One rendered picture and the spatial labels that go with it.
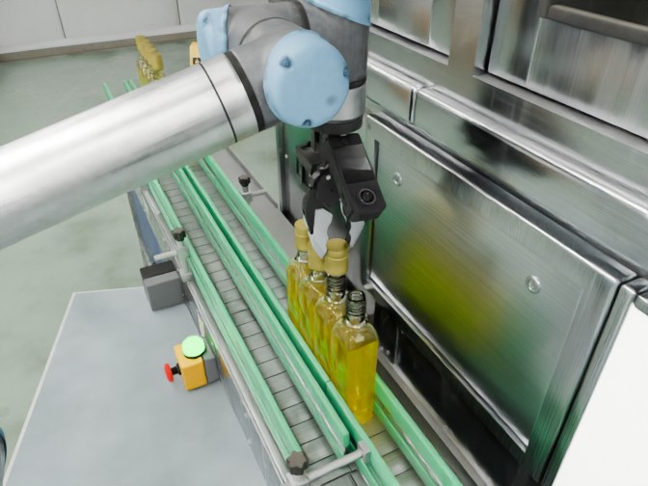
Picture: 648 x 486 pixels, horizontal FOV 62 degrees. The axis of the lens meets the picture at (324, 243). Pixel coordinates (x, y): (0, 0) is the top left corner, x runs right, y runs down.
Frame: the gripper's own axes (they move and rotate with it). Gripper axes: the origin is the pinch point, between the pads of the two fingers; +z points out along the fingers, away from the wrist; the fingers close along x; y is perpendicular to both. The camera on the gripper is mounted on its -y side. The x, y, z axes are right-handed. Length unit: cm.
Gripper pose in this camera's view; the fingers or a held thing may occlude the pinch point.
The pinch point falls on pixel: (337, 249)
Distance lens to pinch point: 78.5
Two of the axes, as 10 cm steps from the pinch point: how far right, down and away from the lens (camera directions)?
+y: -3.9, -5.5, 7.4
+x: -9.2, 2.2, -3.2
